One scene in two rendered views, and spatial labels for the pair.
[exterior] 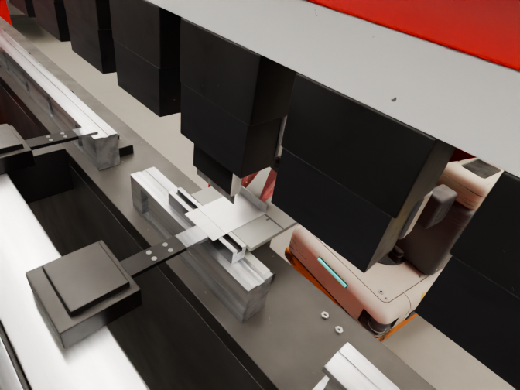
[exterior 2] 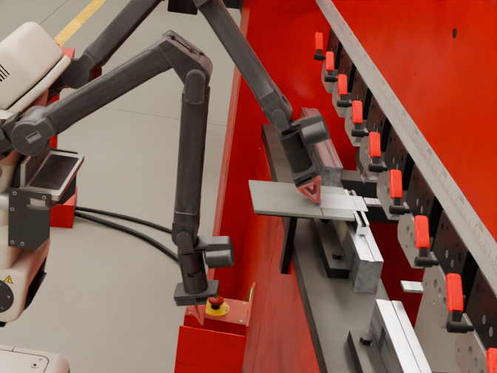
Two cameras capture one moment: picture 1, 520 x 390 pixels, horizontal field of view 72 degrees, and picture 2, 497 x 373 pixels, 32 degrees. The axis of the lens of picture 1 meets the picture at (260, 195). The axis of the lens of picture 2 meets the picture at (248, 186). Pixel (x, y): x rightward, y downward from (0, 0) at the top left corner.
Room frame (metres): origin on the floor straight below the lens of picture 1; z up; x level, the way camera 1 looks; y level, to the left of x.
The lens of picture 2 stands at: (2.25, 1.28, 1.99)
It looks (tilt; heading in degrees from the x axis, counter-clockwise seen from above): 25 degrees down; 222
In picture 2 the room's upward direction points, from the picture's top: 8 degrees clockwise
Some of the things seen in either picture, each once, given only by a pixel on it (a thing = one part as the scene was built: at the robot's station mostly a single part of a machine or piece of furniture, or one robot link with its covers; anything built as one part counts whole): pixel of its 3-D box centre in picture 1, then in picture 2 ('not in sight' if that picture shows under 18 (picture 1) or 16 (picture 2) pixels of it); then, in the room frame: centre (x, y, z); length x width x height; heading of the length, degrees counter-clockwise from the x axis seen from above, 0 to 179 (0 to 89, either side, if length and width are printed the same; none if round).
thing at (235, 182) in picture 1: (217, 165); (363, 159); (0.49, 0.08, 1.13); 0.10 x 0.02 x 0.10; 50
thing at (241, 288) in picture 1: (192, 235); (353, 237); (0.52, 0.12, 0.92); 0.39 x 0.06 x 0.10; 50
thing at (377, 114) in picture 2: (158, 49); (387, 139); (0.60, 0.21, 1.26); 0.15 x 0.09 x 0.17; 50
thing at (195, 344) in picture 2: not in sight; (215, 328); (0.93, 0.05, 0.75); 0.20 x 0.16 x 0.18; 40
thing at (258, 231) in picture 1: (268, 197); (299, 200); (0.60, -0.02, 1.00); 0.26 x 0.18 x 0.01; 140
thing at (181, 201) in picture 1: (204, 223); (355, 211); (0.50, 0.09, 0.98); 0.20 x 0.03 x 0.03; 50
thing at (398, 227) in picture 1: (355, 165); (355, 83); (0.34, -0.10, 1.26); 0.15 x 0.09 x 0.17; 50
